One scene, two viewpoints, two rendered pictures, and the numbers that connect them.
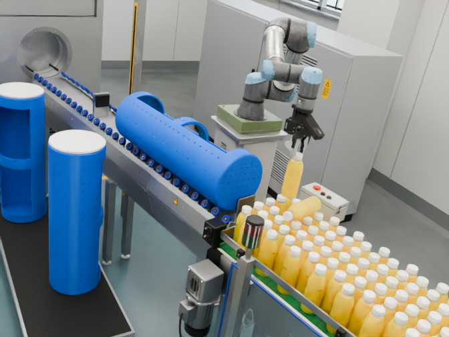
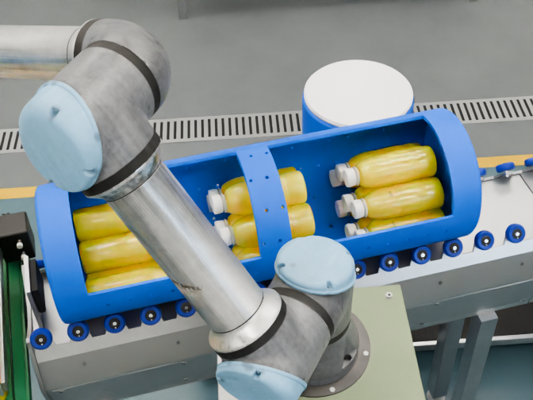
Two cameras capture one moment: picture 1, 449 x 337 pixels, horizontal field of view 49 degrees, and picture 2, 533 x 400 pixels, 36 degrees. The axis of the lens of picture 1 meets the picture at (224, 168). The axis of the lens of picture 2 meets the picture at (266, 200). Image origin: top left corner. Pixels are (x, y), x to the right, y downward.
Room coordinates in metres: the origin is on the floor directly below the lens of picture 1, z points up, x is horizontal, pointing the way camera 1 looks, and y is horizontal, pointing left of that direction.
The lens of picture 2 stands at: (2.93, -0.79, 2.34)
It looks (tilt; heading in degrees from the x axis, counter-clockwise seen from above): 45 degrees down; 122
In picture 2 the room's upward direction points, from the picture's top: 2 degrees counter-clockwise
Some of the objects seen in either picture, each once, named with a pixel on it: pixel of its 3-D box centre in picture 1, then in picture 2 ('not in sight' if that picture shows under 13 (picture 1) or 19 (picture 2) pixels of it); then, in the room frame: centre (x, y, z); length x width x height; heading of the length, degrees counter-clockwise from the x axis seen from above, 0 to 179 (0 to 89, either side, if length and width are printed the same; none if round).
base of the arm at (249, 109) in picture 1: (252, 105); (312, 328); (2.57, -0.09, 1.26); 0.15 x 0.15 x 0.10
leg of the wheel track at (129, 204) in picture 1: (127, 218); (468, 379); (2.73, 0.57, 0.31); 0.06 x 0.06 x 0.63; 45
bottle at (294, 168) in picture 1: (292, 176); not in sight; (1.85, -0.29, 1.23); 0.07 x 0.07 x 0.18
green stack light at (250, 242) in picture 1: (251, 237); not in sight; (1.41, -0.13, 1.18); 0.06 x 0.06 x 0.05
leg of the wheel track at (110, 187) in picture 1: (109, 224); (448, 340); (2.63, 0.67, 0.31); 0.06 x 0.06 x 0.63; 45
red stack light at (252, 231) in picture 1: (254, 226); not in sight; (1.41, -0.13, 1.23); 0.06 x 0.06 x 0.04
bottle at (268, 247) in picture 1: (267, 254); not in sight; (1.61, -0.22, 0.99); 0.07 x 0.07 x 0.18
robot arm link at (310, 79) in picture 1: (310, 82); not in sight; (1.87, -0.27, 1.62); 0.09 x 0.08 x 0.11; 3
